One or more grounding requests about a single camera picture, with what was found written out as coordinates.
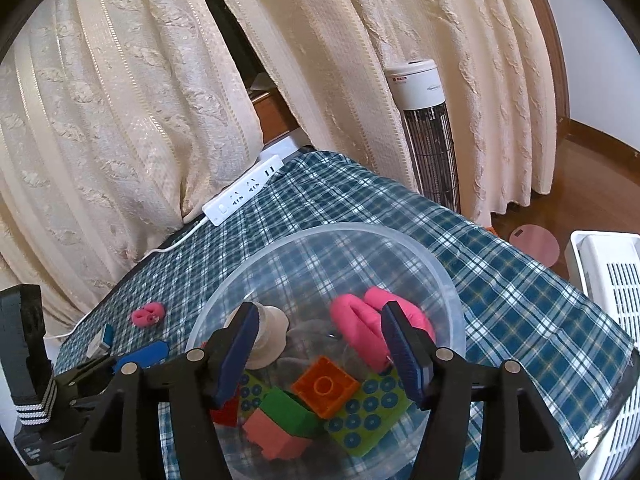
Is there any wooden door frame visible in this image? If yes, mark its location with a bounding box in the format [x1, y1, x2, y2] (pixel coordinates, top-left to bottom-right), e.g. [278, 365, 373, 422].
[515, 0, 572, 136]

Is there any clear plastic bowl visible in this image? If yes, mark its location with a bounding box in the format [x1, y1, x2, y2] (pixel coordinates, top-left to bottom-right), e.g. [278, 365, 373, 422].
[159, 222, 468, 480]

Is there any pink toy block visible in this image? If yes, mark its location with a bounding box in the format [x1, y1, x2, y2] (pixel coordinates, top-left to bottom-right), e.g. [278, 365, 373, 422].
[242, 408, 310, 461]

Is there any small ceramic cup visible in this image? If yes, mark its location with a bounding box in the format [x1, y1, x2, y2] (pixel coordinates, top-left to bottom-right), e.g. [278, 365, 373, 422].
[222, 302, 290, 371]

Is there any cream patterned curtain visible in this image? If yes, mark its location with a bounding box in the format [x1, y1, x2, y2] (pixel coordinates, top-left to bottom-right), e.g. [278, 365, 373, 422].
[197, 0, 563, 226]
[0, 0, 266, 326]

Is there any light green block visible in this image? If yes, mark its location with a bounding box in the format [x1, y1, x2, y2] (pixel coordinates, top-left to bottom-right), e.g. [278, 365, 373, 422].
[235, 370, 273, 413]

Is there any small pink toy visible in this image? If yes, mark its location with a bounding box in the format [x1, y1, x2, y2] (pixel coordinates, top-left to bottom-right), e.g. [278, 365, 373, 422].
[131, 302, 166, 327]

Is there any blue plaid tablecloth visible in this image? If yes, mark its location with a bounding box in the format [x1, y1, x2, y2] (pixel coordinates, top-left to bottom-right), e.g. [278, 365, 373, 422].
[52, 150, 632, 480]

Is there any red toy block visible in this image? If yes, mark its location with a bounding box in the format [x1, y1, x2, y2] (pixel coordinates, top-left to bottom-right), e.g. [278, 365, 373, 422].
[210, 392, 242, 427]

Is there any pink foam hair curler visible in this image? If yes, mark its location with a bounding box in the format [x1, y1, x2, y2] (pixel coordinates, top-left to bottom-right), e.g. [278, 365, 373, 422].
[330, 286, 436, 373]

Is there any green toy block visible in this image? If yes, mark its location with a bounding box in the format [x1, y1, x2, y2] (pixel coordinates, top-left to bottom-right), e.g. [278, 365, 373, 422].
[258, 388, 323, 438]

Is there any pink round disc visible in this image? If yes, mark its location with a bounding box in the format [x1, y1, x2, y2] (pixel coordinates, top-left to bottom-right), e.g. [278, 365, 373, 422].
[507, 224, 560, 267]

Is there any white plastic basket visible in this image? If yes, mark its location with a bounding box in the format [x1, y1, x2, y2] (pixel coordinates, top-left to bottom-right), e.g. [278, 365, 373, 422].
[565, 230, 640, 480]

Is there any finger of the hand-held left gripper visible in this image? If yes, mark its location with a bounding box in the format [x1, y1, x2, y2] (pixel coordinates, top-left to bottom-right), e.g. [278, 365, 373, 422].
[70, 341, 171, 411]
[52, 324, 117, 386]

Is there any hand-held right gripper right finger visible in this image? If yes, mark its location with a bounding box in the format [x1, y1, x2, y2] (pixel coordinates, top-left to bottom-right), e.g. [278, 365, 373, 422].
[380, 301, 581, 480]

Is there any white tower heater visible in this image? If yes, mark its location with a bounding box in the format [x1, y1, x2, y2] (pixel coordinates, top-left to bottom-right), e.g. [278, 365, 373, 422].
[386, 59, 462, 213]

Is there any white power strip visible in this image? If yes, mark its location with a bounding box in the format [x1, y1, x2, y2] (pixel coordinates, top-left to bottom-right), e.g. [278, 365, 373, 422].
[202, 155, 283, 227]

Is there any orange toy block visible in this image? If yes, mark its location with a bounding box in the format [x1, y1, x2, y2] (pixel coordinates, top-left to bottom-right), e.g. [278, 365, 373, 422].
[291, 356, 361, 419]

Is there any green block with blue dots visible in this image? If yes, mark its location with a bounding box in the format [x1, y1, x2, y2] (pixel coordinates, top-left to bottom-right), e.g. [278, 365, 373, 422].
[322, 370, 426, 457]

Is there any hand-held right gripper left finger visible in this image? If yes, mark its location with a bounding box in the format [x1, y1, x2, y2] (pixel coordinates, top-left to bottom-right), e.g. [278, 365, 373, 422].
[65, 301, 261, 480]

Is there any wooden window frame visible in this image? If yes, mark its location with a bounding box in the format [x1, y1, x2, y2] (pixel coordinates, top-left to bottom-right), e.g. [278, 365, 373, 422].
[247, 72, 301, 143]

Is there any white power cable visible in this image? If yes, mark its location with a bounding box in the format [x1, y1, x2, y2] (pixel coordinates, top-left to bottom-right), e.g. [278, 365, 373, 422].
[45, 217, 211, 341]

